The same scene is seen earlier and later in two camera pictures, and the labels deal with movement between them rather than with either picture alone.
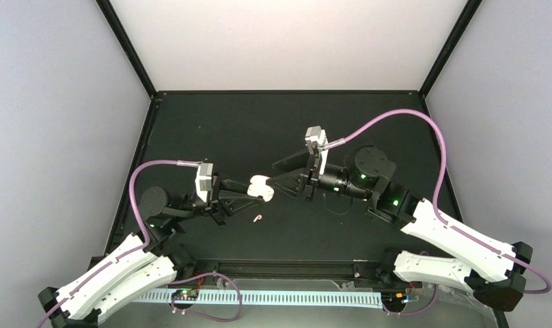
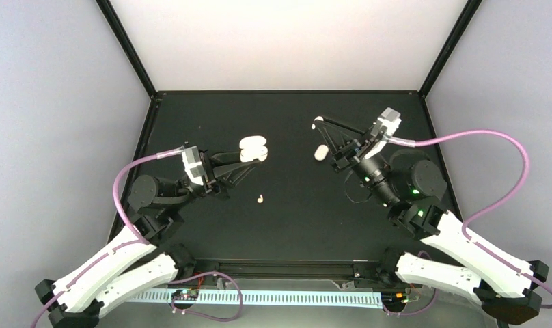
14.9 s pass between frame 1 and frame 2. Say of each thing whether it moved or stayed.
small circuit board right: stayed
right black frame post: stayed
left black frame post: stayed
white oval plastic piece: moved
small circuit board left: stayed
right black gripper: moved
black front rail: stayed
